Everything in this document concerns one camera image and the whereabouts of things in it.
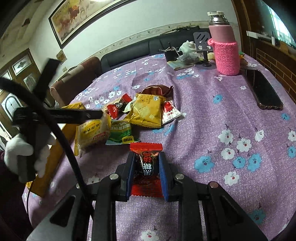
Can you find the yellow cardboard tray box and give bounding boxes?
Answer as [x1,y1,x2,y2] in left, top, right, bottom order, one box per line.
[26,102,87,198]

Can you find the small red candy packet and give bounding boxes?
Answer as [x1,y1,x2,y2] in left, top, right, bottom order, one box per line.
[102,94,132,120]

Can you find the grey phone stand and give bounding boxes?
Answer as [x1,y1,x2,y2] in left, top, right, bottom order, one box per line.
[193,32,213,67]

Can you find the small wall picture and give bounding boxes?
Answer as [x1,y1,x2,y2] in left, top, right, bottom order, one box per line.
[56,49,67,64]

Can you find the white gloved left hand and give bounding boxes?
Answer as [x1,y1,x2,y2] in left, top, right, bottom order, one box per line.
[3,133,56,178]

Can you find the golden yellow snack packet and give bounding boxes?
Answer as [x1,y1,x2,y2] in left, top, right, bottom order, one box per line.
[123,93,166,128]

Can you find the green snack packet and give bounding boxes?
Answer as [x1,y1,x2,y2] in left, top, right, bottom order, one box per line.
[106,120,139,146]

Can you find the small booklet on table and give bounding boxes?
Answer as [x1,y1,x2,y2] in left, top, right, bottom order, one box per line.
[167,60,195,71]

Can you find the framed horse painting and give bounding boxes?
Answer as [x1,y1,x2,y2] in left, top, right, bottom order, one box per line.
[49,0,131,49]

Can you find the red black candy packet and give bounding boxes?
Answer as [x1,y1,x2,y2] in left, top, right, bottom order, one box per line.
[130,142,163,198]

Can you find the pink knit-sleeved thermos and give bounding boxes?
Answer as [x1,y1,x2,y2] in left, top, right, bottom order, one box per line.
[207,11,240,76]

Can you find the black cable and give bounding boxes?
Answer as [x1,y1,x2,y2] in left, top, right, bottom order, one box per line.
[0,77,95,218]

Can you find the red white snack packet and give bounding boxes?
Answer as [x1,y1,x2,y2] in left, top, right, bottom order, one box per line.
[161,97,182,125]

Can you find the black smartphone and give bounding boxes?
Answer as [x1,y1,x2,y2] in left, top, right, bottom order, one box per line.
[244,69,283,110]

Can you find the pale yellow biscuit packet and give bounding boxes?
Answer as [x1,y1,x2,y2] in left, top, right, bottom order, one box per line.
[74,112,111,156]

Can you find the wooden glass door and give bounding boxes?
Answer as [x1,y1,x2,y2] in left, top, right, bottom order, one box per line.
[1,49,41,140]

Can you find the dark red packet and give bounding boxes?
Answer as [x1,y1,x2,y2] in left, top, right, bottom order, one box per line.
[141,85,174,98]

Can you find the black leather sofa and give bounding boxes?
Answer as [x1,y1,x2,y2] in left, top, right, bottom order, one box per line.
[100,28,211,74]

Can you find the purple floral tablecloth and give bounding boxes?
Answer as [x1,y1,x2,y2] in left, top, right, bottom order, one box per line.
[28,54,295,240]

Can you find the brown armchair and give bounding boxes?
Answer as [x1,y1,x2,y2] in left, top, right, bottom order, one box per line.
[50,57,102,107]

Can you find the small black box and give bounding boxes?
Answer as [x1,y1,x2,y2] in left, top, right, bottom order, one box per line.
[164,49,180,62]

